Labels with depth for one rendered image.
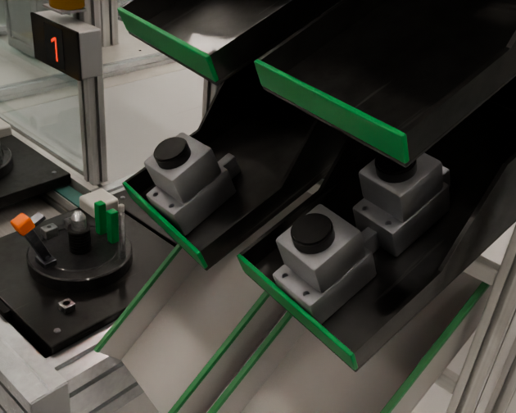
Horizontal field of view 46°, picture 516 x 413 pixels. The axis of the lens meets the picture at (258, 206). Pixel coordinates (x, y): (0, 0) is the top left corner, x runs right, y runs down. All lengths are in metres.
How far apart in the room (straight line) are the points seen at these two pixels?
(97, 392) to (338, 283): 0.42
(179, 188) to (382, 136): 0.21
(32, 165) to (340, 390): 0.73
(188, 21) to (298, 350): 0.32
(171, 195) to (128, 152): 0.89
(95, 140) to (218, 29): 0.59
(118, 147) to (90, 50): 0.53
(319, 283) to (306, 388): 0.19
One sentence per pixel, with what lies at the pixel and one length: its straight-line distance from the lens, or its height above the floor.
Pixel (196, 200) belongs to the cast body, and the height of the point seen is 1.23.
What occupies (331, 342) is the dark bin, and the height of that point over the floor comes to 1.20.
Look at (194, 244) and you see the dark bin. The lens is 0.53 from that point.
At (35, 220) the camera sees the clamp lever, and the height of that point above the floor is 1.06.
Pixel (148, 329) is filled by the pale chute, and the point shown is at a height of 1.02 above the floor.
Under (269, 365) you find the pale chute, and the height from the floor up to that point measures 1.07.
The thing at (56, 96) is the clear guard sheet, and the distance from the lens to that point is 1.12.
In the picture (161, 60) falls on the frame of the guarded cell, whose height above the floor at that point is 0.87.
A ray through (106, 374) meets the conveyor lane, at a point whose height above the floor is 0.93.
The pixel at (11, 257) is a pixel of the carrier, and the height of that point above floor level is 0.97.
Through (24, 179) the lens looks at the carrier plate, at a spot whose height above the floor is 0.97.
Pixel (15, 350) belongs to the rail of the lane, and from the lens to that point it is 0.78.
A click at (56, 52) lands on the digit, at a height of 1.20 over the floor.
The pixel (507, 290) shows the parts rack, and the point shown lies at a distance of 0.50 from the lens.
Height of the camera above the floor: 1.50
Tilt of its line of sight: 31 degrees down
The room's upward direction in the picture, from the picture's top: 6 degrees clockwise
